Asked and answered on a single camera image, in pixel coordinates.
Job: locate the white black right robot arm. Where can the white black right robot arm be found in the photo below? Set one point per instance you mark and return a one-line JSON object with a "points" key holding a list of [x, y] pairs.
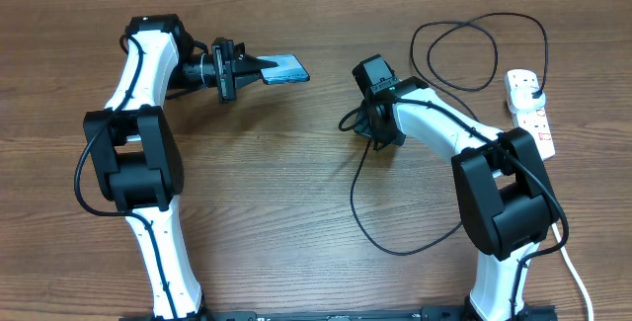
{"points": [[505, 199]]}

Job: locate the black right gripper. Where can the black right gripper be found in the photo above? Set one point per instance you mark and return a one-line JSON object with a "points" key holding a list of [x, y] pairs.
{"points": [[364, 129]]}

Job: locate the white charger adapter plug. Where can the white charger adapter plug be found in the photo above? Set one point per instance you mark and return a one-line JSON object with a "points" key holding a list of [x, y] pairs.
{"points": [[522, 100]]}

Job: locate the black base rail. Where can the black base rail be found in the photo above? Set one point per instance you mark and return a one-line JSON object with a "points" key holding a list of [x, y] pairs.
{"points": [[336, 315]]}

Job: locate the white power strip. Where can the white power strip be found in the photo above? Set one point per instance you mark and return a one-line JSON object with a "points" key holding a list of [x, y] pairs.
{"points": [[536, 122]]}

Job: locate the blue smartphone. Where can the blue smartphone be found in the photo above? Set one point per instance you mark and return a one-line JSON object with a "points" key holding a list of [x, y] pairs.
{"points": [[288, 69]]}

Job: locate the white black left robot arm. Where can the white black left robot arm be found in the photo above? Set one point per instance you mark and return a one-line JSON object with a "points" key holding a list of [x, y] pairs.
{"points": [[135, 156]]}

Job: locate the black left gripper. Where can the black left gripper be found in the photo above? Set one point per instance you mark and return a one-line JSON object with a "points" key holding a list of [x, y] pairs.
{"points": [[235, 69]]}

